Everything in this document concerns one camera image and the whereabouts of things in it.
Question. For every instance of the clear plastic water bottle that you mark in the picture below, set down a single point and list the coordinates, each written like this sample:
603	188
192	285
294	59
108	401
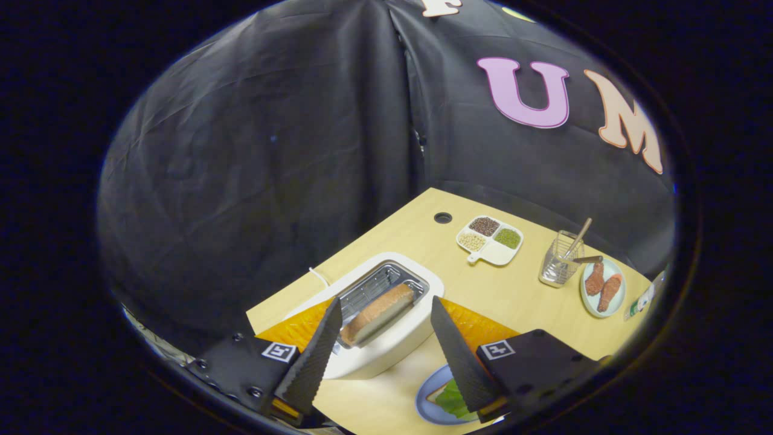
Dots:
643	299

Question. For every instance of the white toaster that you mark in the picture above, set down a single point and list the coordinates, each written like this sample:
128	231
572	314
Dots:
386	353

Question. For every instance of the brown meat patty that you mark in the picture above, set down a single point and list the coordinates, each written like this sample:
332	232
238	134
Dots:
595	279
610	293

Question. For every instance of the black backdrop cloth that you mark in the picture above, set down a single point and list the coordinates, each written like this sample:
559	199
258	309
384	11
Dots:
253	169

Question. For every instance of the toasted bread slice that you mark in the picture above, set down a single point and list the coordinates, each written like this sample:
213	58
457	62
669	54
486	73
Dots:
377	314

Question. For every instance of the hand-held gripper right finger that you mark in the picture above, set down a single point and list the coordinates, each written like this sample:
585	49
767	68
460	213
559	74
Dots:
462	362

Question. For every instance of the blue round plate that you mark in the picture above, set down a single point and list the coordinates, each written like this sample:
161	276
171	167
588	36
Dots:
423	408

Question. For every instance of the wooden utensil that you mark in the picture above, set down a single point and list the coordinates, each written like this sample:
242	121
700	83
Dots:
589	260
581	235

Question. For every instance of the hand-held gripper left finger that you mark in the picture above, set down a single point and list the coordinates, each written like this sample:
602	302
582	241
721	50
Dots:
308	362

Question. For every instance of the white divided bean dish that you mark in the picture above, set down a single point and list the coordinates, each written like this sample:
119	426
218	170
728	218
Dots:
492	252

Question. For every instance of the green lettuce leaf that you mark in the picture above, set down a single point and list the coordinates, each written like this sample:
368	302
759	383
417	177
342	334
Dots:
452	400

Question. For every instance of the pale green plate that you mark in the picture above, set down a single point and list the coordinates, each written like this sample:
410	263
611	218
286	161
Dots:
621	296

